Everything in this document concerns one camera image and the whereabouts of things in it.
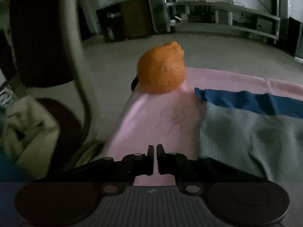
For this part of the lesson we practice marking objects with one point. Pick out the beige clothing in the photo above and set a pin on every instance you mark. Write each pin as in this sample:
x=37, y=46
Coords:
x=30, y=127

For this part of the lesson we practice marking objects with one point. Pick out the grey and blue sweater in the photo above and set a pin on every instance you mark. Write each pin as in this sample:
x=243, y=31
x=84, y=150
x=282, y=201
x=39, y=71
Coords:
x=236, y=132

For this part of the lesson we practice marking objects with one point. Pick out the bumpy orange citrus fruit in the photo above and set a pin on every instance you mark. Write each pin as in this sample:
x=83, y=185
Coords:
x=161, y=68

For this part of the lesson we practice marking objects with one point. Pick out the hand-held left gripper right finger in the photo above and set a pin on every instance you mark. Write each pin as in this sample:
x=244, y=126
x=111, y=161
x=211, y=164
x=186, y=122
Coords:
x=168, y=164

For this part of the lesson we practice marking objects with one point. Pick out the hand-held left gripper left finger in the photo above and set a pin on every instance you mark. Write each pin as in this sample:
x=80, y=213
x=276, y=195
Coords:
x=142, y=165

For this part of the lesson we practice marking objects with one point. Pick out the white and grey shelf unit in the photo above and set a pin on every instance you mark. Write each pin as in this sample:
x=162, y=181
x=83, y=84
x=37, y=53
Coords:
x=213, y=6

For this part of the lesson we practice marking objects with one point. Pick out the dark red chair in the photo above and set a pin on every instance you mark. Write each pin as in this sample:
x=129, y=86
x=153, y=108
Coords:
x=40, y=40

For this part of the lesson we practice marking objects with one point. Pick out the brown wooden cabinet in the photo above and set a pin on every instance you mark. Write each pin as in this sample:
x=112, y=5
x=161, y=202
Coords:
x=136, y=19

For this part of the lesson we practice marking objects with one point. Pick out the pink printed blanket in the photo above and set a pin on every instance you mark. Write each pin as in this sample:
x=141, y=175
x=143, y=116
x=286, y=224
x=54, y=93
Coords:
x=151, y=118

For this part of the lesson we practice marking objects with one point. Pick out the black open shelf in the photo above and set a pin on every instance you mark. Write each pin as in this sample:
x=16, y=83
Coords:
x=111, y=26

